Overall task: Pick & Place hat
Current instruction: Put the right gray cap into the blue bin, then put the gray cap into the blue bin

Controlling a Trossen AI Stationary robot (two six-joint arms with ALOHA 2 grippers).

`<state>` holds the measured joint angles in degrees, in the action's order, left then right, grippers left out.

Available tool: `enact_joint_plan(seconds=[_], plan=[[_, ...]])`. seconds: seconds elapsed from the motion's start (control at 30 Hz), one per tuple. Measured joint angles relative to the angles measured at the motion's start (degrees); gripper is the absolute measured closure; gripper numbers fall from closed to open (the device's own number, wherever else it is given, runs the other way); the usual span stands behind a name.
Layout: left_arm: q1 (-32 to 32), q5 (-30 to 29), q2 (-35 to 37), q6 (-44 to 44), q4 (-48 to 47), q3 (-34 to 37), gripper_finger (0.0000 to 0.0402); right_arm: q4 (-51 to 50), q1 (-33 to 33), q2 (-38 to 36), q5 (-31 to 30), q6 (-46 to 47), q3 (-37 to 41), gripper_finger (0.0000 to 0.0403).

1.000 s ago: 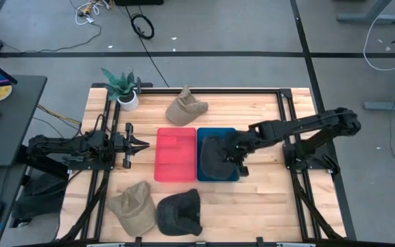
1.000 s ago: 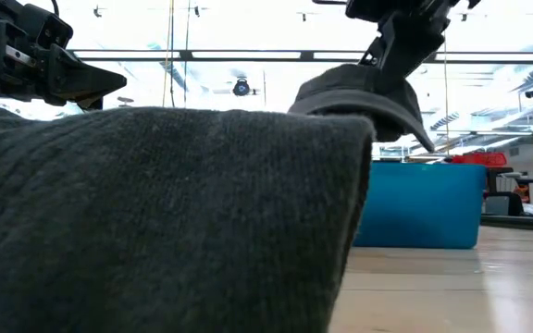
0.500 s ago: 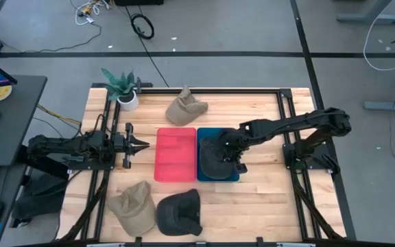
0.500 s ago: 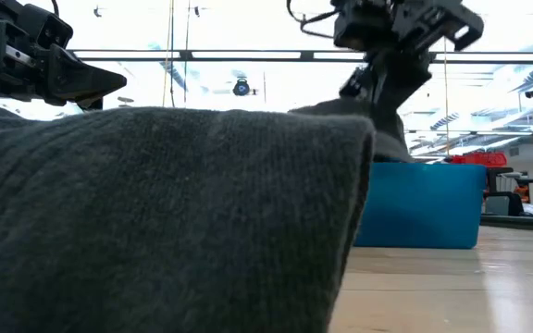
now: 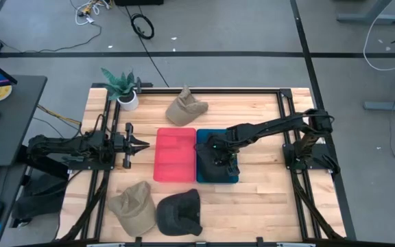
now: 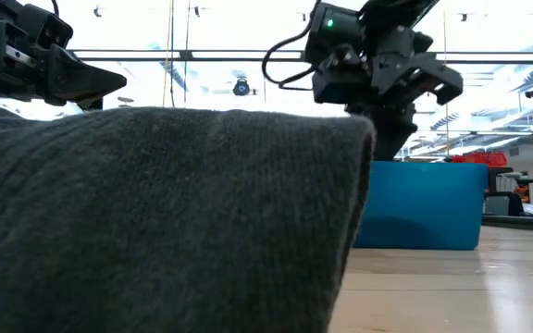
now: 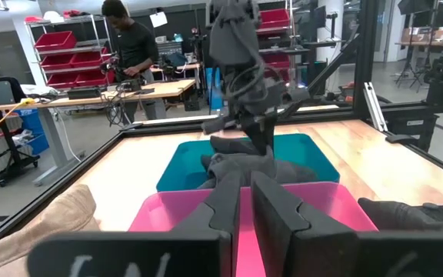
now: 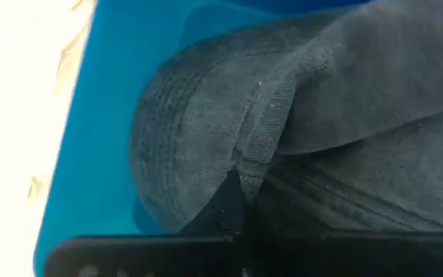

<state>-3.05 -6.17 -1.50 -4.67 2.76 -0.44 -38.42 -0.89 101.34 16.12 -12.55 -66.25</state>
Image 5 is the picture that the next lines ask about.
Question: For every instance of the black bag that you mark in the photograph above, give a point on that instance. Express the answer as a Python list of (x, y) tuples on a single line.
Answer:
[(39, 202)]

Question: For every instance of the blue plastic tray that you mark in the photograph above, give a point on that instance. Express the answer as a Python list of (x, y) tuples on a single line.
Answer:
[(202, 133)]

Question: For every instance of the green plant in white pot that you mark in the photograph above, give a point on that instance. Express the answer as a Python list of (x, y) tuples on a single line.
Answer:
[(125, 92)]

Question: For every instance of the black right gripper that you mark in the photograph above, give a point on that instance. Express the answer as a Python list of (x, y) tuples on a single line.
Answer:
[(230, 161)]

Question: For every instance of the black aluminium table frame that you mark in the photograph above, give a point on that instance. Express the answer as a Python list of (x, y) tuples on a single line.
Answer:
[(218, 91)]

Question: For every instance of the grey table foot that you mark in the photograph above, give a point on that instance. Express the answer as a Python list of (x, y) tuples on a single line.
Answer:
[(389, 105), (369, 17)]

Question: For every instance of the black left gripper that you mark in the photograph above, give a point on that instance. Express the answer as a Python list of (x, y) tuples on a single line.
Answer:
[(128, 130)]

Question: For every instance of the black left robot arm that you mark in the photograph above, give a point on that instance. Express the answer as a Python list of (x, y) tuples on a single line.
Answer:
[(63, 145)]

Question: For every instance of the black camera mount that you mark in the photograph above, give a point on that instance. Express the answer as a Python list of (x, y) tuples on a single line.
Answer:
[(139, 85)]

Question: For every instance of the tan baseball cap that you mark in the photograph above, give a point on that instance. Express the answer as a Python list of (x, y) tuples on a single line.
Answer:
[(185, 109), (134, 209)]

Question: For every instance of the black box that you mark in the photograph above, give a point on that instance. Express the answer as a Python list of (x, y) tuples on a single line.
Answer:
[(139, 2)]

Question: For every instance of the red plastic tray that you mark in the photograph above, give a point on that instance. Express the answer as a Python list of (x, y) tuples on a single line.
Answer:
[(174, 154)]

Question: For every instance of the black lower desk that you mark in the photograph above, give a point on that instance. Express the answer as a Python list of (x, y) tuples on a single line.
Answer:
[(2, 185)]

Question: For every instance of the black desk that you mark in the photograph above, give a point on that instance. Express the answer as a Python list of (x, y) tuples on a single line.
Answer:
[(15, 120), (2, 185)]

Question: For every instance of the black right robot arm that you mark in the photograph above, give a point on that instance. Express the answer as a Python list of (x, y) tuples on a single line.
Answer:
[(269, 125)]

